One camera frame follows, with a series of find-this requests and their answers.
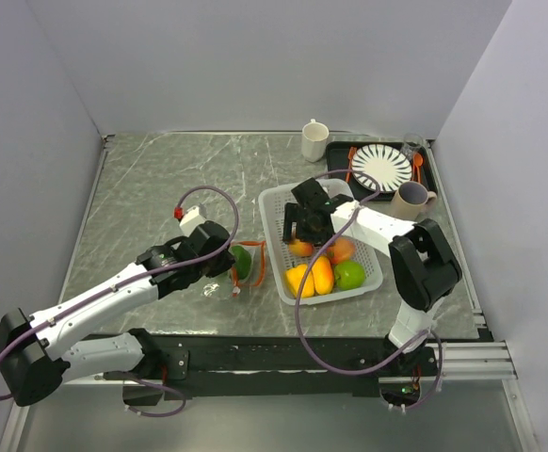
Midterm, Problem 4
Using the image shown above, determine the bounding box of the beige mug purple inside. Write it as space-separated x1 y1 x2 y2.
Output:
388 181 438 220

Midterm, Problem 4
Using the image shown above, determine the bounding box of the green bell pepper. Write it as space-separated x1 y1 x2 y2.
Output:
230 245 252 281

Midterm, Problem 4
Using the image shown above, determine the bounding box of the yellow bell pepper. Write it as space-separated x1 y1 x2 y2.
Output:
284 264 315 298

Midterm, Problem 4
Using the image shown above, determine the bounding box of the orange plastic spoon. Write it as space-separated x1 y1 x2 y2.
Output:
412 153 424 184

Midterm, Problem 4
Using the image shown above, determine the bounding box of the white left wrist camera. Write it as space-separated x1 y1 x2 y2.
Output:
173 203 206 236

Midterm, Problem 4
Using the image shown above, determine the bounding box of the aluminium extrusion frame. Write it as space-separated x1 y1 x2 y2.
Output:
0 134 162 452

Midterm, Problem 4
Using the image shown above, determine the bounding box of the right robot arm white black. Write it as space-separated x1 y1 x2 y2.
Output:
282 178 462 375

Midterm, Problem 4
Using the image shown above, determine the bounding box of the white ceramic mug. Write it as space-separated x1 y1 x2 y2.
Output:
301 119 330 163

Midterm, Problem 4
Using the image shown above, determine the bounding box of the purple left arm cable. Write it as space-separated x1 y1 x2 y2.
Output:
0 186 240 419

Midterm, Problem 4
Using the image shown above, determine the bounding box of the black rectangular tray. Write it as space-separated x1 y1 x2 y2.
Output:
325 141 414 202

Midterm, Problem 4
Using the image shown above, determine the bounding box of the black white striped plate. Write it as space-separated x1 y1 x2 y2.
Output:
352 144 412 193

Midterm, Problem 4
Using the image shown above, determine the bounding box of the orange yellow mango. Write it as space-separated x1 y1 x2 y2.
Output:
311 255 335 296

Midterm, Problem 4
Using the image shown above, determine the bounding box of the peach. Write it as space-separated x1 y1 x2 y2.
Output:
326 237 356 266
287 239 314 257

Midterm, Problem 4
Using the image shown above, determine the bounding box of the clear glass cup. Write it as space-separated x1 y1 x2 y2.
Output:
400 133 424 161

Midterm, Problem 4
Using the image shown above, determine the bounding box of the green apple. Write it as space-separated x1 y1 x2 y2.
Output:
333 260 366 290

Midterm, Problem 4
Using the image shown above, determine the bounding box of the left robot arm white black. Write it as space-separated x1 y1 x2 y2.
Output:
0 220 234 407

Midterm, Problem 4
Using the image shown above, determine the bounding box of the white plastic perforated basket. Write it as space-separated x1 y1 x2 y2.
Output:
258 184 383 306

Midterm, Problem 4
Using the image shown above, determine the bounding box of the orange plastic fork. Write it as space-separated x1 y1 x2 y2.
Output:
345 146 357 183

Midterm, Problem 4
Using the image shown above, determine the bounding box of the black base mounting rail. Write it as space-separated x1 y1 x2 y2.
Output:
99 332 444 406

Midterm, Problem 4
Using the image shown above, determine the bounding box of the clear zip bag orange zipper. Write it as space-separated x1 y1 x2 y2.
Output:
198 239 268 300

